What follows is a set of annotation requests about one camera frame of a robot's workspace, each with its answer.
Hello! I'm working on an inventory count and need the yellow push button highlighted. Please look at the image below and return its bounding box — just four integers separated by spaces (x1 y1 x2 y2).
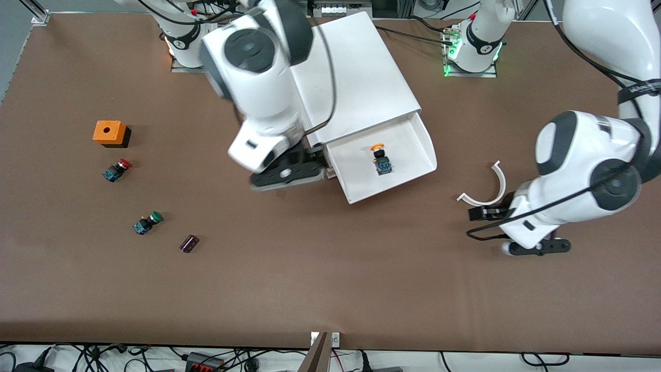
370 143 394 177

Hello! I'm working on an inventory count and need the green push button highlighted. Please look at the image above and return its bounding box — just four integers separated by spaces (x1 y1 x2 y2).
133 211 164 236

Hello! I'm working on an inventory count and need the red push button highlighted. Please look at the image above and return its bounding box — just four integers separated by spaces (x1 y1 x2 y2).
102 159 132 183

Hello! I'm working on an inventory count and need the white curved plastic piece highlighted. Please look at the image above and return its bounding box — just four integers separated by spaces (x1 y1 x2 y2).
457 160 508 208

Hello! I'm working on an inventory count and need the brown table mat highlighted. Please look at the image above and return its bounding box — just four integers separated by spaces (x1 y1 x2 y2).
0 12 661 357

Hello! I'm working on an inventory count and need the orange box with hole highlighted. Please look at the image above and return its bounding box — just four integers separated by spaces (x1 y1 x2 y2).
92 120 132 149

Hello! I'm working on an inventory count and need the black power strip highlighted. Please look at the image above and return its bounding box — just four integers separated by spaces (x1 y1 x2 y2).
185 352 226 372

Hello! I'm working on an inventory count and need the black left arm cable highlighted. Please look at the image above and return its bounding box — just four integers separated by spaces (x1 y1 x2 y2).
466 0 661 242

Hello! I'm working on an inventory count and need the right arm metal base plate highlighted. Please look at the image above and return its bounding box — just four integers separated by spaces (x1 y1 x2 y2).
170 51 208 73

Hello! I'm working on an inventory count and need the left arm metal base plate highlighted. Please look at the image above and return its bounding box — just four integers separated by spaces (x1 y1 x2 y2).
443 23 498 79

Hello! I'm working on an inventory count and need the black looped cable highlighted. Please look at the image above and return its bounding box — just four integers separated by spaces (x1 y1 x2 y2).
520 352 571 367

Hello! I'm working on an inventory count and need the black base cable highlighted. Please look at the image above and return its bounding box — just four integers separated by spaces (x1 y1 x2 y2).
374 24 456 48

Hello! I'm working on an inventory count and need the white mounting bracket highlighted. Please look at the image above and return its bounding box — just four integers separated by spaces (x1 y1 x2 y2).
310 331 341 348

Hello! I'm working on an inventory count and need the brown angled post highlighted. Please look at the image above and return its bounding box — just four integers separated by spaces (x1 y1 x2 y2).
297 332 332 372

